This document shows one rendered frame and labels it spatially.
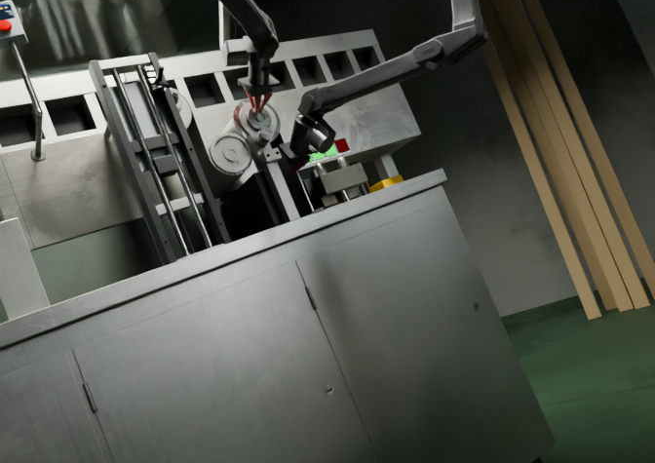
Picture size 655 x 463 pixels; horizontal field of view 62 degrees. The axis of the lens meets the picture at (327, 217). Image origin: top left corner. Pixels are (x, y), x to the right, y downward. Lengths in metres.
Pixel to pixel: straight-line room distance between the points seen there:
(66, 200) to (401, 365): 1.08
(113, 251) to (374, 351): 0.87
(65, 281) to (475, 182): 2.77
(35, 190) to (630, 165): 3.04
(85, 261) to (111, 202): 0.20
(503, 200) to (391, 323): 2.50
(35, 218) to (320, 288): 0.89
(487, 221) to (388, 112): 1.66
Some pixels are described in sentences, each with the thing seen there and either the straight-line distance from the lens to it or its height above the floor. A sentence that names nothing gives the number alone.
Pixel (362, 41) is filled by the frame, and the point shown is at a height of 1.60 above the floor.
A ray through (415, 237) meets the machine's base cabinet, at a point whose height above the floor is 0.75.
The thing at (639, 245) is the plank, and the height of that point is 0.27.
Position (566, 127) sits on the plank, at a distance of 3.18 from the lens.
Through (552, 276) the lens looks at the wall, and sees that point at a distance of 3.81.
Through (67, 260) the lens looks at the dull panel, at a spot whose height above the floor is 1.08.
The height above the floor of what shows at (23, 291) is 0.99.
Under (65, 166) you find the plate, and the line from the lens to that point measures 1.84.
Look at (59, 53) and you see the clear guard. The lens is 1.98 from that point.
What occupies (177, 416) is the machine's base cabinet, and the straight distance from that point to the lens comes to 1.16.
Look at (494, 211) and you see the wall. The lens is 3.81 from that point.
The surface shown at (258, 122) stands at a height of 1.24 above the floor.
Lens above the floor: 0.77
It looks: 5 degrees up
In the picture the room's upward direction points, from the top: 23 degrees counter-clockwise
